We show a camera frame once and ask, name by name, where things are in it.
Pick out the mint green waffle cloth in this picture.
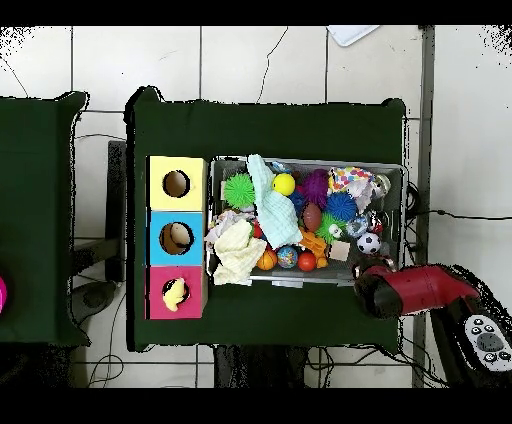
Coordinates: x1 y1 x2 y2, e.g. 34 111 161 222
246 153 304 250

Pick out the cream waffle cloth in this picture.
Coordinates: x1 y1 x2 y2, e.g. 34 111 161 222
213 219 267 287

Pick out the multicoloured patterned cloth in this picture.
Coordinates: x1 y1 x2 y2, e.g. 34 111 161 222
328 165 391 213

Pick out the yellow plush duck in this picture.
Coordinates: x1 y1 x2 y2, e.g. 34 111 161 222
161 276 188 313

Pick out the clear mesh bin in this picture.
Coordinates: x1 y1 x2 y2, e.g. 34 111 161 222
204 156 407 288

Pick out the wooden box with three holes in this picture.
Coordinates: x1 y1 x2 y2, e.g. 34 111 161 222
143 155 209 320

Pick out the plain green spiky ball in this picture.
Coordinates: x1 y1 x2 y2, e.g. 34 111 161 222
222 172 256 210

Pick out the smooth yellow ball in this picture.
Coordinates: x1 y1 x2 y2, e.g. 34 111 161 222
271 172 297 197

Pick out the brown toy football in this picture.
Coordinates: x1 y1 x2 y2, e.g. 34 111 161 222
301 201 323 233

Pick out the purple spiky toy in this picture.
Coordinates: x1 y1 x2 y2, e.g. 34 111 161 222
301 168 330 210

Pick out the green spiky ball with eyes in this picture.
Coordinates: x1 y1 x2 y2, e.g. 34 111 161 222
315 211 347 245

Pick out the plain blue spiky ball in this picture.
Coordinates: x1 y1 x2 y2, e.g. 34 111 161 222
325 191 357 222

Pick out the dark green tablecloth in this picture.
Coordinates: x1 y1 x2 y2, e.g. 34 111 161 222
125 85 408 353

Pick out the small soccer ball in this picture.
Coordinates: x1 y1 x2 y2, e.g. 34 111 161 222
356 231 382 256

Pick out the grey round base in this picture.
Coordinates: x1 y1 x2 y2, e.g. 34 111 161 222
70 280 118 326

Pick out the white flat board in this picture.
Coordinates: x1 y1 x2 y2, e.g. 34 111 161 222
326 25 381 48

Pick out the thin floor cable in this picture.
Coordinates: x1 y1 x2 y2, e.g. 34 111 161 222
255 26 290 104

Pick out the black cable with connector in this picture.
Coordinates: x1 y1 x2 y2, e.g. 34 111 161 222
407 207 512 221

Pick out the grey metal rail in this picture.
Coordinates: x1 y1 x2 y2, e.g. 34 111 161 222
411 25 436 388

